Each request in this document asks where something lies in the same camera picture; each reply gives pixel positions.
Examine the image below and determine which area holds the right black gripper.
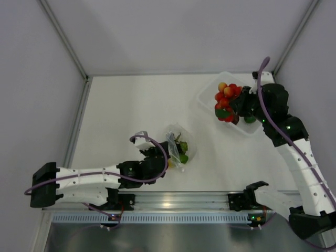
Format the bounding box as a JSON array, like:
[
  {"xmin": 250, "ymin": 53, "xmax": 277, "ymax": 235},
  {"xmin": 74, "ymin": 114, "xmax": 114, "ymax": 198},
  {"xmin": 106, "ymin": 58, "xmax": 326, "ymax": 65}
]
[{"xmin": 230, "ymin": 86, "xmax": 269, "ymax": 123}]

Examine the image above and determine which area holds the dark red fake fruit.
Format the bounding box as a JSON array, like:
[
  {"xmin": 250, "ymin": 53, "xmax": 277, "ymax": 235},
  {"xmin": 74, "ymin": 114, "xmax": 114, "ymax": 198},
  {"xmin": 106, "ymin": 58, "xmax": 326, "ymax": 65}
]
[{"xmin": 232, "ymin": 115, "xmax": 240, "ymax": 125}]

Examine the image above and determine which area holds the fake strawberry bunch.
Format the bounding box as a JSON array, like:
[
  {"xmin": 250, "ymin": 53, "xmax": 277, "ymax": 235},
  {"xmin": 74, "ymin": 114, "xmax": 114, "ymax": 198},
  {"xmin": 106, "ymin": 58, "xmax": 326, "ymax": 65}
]
[{"xmin": 214, "ymin": 82, "xmax": 242, "ymax": 123}]

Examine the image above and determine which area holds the clear zip top bag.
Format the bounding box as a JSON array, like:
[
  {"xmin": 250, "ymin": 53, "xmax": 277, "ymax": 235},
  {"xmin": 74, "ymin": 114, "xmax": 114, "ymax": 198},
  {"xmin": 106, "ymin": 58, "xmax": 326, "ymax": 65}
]
[{"xmin": 164, "ymin": 123, "xmax": 197, "ymax": 172}]

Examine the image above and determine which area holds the dark fake grape bunch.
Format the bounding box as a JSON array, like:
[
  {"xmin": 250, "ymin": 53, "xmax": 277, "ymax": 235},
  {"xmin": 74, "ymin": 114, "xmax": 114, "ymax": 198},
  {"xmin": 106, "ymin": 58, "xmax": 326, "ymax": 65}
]
[{"xmin": 174, "ymin": 133, "xmax": 188, "ymax": 154}]

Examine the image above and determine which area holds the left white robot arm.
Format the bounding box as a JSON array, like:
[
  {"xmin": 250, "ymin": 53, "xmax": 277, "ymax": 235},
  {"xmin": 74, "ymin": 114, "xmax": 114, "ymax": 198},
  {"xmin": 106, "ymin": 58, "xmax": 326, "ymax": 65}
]
[{"xmin": 26, "ymin": 139, "xmax": 170, "ymax": 211}]

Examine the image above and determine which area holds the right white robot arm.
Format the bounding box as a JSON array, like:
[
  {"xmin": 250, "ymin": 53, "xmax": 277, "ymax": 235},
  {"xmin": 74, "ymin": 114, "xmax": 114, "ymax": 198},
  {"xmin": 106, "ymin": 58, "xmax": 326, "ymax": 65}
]
[{"xmin": 230, "ymin": 83, "xmax": 335, "ymax": 240}]

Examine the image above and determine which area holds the orange fake fruit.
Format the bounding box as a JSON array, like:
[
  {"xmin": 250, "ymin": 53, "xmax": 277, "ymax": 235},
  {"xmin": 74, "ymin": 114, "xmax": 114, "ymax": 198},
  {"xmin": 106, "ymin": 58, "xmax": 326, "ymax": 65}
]
[{"xmin": 167, "ymin": 158, "xmax": 176, "ymax": 168}]

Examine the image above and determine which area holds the white plastic basket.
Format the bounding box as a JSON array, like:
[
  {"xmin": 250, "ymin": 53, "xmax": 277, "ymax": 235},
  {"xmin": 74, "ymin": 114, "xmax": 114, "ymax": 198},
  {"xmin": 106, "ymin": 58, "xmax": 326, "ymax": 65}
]
[{"xmin": 196, "ymin": 71, "xmax": 261, "ymax": 137}]

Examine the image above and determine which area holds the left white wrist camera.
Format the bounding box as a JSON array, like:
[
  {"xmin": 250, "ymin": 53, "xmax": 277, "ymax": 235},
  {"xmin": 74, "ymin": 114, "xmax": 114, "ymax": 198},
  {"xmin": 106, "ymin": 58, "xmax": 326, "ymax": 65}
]
[{"xmin": 131, "ymin": 131, "xmax": 155, "ymax": 151}]

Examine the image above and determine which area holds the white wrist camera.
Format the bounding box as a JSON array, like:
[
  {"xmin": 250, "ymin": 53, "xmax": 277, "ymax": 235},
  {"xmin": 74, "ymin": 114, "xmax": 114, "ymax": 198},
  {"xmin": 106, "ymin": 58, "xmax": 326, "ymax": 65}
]
[
  {"xmin": 131, "ymin": 131, "xmax": 155, "ymax": 151},
  {"xmin": 252, "ymin": 71, "xmax": 274, "ymax": 87}
]

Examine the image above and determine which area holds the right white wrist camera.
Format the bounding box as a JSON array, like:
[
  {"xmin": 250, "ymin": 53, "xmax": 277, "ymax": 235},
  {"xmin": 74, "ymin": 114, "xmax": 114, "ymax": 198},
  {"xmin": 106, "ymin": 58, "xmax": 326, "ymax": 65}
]
[{"xmin": 252, "ymin": 71, "xmax": 274, "ymax": 87}]

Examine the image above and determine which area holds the aluminium mounting rail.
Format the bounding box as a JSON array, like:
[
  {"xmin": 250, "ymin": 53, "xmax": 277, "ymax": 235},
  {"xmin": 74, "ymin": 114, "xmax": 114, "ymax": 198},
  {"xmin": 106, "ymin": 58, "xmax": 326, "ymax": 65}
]
[{"xmin": 41, "ymin": 191, "xmax": 300, "ymax": 211}]

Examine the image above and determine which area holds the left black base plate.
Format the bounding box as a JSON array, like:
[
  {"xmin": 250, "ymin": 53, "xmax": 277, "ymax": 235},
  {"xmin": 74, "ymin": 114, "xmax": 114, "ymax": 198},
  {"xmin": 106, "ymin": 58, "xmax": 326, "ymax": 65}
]
[{"xmin": 89, "ymin": 194, "xmax": 135, "ymax": 212}]

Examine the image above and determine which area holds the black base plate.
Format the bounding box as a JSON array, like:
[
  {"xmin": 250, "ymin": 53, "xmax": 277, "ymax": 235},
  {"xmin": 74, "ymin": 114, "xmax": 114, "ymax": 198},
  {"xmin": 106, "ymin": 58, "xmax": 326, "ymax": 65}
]
[
  {"xmin": 227, "ymin": 193, "xmax": 261, "ymax": 212},
  {"xmin": 89, "ymin": 194, "xmax": 135, "ymax": 212}
]

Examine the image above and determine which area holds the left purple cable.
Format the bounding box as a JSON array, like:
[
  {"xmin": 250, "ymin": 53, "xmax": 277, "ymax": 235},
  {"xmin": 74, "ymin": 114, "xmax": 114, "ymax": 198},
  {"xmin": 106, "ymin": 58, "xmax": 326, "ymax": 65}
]
[{"xmin": 24, "ymin": 135, "xmax": 169, "ymax": 229}]

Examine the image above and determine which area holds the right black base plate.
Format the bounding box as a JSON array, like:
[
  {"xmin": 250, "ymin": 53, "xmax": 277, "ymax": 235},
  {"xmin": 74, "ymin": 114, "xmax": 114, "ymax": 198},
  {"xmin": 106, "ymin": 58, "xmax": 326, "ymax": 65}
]
[{"xmin": 227, "ymin": 193, "xmax": 261, "ymax": 212}]

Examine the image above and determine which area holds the slotted grey cable duct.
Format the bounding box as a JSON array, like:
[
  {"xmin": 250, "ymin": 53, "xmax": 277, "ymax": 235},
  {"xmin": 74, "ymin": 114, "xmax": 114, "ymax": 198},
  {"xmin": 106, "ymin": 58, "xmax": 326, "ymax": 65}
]
[{"xmin": 52, "ymin": 213, "xmax": 264, "ymax": 224}]

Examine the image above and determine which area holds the right frame post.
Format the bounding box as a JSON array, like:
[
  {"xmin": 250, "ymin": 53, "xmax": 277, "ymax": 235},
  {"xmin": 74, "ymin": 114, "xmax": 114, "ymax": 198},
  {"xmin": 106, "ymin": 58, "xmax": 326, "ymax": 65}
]
[{"xmin": 272, "ymin": 0, "xmax": 322, "ymax": 78}]

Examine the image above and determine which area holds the frame post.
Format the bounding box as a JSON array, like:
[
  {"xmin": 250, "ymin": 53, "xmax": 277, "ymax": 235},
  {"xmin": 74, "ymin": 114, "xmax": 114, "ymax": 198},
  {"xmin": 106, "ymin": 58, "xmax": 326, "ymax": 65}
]
[
  {"xmin": 37, "ymin": 0, "xmax": 89, "ymax": 80},
  {"xmin": 272, "ymin": 0, "xmax": 322, "ymax": 78}
]

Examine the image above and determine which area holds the left frame post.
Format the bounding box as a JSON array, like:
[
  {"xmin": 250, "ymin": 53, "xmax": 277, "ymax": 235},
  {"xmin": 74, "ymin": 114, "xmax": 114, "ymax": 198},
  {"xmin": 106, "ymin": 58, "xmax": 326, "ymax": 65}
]
[{"xmin": 37, "ymin": 0, "xmax": 89, "ymax": 80}]

